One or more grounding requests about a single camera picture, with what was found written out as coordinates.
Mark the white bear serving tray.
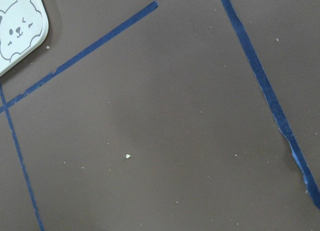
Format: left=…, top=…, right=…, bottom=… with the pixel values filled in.
left=0, top=0, right=49, bottom=76

